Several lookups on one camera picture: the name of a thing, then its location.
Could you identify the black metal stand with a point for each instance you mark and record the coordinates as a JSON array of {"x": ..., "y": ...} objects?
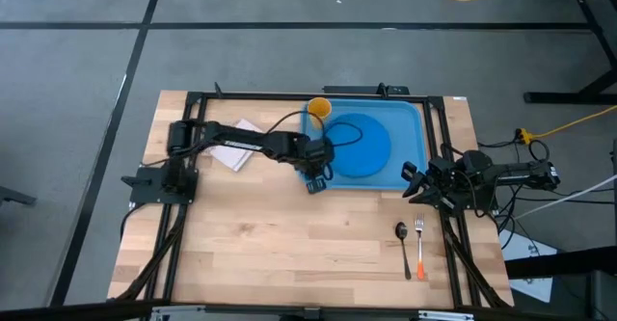
[{"x": 569, "y": 98}]

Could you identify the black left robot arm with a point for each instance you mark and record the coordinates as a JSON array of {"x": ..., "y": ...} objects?
[{"x": 241, "y": 142}]

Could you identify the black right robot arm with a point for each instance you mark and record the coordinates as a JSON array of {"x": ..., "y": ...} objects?
[{"x": 511, "y": 174}]

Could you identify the yellow plastic cup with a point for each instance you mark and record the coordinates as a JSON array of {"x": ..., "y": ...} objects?
[{"x": 319, "y": 106}]

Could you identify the white paper sheet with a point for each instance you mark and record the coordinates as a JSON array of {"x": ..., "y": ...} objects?
[{"x": 233, "y": 156}]

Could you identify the black bottom beam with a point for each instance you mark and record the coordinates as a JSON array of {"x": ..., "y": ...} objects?
[{"x": 72, "y": 309}]

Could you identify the black aluminium table frame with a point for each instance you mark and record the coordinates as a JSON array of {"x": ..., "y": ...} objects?
[{"x": 260, "y": 96}]

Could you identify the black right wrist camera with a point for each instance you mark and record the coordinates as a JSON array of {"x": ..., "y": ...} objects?
[{"x": 410, "y": 170}]

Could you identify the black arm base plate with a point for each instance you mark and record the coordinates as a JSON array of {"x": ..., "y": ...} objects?
[{"x": 149, "y": 191}]

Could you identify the light blue rectangular tray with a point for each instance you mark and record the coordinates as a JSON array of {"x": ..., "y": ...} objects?
[{"x": 405, "y": 128}]

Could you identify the dark metal spoon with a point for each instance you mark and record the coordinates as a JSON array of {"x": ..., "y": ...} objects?
[{"x": 401, "y": 231}]

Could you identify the grey furniture foot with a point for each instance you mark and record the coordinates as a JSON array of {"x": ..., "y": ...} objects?
[{"x": 14, "y": 196}]

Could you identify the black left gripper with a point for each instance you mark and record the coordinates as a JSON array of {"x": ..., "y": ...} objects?
[{"x": 315, "y": 157}]

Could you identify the round blue plate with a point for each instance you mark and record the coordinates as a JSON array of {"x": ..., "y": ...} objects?
[{"x": 366, "y": 147}]

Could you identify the white sheet on floor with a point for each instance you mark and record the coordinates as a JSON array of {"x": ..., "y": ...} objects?
[{"x": 525, "y": 248}]

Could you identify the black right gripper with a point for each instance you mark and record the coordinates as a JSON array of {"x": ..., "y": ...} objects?
[{"x": 443, "y": 176}]

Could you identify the black crossbar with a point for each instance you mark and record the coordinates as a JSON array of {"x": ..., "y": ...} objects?
[{"x": 569, "y": 261}]

